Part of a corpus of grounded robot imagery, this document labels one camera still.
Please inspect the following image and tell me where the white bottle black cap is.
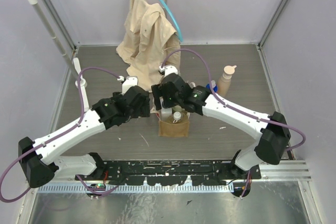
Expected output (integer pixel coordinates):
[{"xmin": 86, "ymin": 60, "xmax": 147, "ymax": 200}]
[{"xmin": 160, "ymin": 107, "xmax": 172, "ymax": 122}]

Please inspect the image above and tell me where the brown canvas bag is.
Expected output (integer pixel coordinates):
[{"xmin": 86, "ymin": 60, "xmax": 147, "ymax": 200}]
[{"xmin": 150, "ymin": 97, "xmax": 190, "ymax": 137}]

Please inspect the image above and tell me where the blue cap bottle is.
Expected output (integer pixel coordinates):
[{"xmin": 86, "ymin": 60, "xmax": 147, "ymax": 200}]
[{"xmin": 206, "ymin": 80, "xmax": 218, "ymax": 93}]

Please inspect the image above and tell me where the beige pink bottle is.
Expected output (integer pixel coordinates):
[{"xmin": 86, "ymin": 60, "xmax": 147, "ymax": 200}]
[{"xmin": 217, "ymin": 65, "xmax": 237, "ymax": 97}]

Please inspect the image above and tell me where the green bottle beige cap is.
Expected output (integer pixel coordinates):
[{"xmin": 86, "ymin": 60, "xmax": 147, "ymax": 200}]
[{"xmin": 172, "ymin": 105, "xmax": 183, "ymax": 113}]

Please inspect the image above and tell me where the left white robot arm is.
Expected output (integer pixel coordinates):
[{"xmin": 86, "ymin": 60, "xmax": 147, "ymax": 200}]
[{"xmin": 18, "ymin": 86, "xmax": 150, "ymax": 188}]

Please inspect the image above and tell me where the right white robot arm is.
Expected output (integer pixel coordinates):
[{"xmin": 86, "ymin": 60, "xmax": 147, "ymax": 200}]
[{"xmin": 151, "ymin": 73, "xmax": 291, "ymax": 179}]

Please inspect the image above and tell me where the clear bottle white cap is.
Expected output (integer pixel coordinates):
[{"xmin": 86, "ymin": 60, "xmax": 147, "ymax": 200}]
[{"xmin": 167, "ymin": 111, "xmax": 188, "ymax": 124}]

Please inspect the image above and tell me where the beige shirt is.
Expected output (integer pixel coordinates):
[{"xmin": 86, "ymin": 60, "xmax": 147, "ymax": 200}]
[{"xmin": 116, "ymin": 0, "xmax": 181, "ymax": 91}]

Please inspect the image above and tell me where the blue clothes hanger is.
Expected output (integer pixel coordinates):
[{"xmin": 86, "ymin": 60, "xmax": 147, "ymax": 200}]
[{"xmin": 129, "ymin": 0, "xmax": 184, "ymax": 43}]

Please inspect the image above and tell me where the white clothes rack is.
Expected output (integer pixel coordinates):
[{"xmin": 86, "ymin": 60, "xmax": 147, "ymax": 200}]
[{"xmin": 19, "ymin": 0, "xmax": 170, "ymax": 111}]

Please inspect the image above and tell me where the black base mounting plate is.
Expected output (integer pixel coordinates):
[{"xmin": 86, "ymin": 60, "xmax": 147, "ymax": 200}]
[{"xmin": 80, "ymin": 160, "xmax": 247, "ymax": 186}]

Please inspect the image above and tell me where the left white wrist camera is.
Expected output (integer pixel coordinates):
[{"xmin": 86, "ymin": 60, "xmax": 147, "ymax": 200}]
[{"xmin": 117, "ymin": 76, "xmax": 138, "ymax": 94}]

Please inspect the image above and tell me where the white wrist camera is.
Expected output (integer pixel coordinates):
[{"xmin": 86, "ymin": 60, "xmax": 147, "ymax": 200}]
[
  {"xmin": 117, "ymin": 76, "xmax": 138, "ymax": 94},
  {"xmin": 159, "ymin": 65, "xmax": 179, "ymax": 77}
]

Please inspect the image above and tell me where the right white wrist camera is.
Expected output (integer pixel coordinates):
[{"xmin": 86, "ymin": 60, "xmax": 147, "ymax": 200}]
[{"xmin": 159, "ymin": 65, "xmax": 179, "ymax": 77}]

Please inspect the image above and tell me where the aluminium front rail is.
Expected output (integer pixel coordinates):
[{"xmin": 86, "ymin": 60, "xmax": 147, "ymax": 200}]
[{"xmin": 21, "ymin": 153, "xmax": 311, "ymax": 191}]

